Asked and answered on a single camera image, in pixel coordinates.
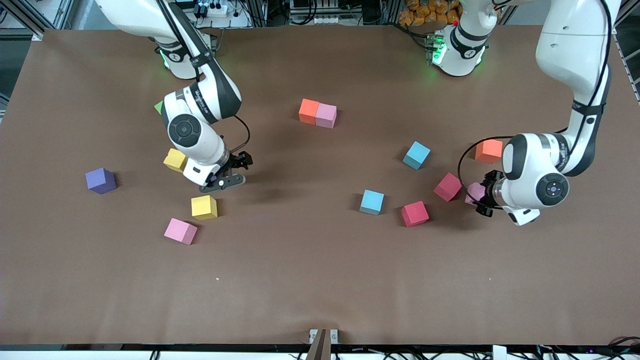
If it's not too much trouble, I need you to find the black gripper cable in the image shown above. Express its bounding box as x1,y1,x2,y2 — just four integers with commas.
457,134,518,203
231,115,251,155

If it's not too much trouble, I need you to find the pile of orange objects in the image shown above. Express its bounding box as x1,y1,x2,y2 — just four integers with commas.
398,0,462,27

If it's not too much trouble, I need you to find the table cover sheet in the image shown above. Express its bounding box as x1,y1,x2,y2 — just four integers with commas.
0,24,640,347

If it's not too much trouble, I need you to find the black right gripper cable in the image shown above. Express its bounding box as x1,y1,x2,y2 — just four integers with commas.
231,115,251,155

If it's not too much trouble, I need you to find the orange foam cube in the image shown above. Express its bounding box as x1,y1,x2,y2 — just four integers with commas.
474,139,504,164
298,98,320,126

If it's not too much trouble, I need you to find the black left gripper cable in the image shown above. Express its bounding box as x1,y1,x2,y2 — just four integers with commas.
457,134,518,203

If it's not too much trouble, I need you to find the blue foam cube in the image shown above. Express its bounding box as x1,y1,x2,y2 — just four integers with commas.
359,189,385,216
403,141,431,171

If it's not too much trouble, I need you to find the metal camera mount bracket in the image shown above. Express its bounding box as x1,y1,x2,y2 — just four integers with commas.
308,328,339,360

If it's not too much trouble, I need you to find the red foam cube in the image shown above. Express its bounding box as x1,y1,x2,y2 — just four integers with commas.
433,172,463,202
400,201,430,228

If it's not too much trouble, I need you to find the pink foam cube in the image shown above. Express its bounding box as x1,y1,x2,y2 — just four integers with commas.
465,182,487,206
164,218,198,245
315,103,338,130

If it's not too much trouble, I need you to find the aluminium frame rail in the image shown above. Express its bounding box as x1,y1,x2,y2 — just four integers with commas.
612,0,640,36
0,0,45,42

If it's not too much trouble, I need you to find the yellow foam cube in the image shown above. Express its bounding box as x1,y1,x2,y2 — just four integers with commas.
191,195,219,221
163,148,188,174

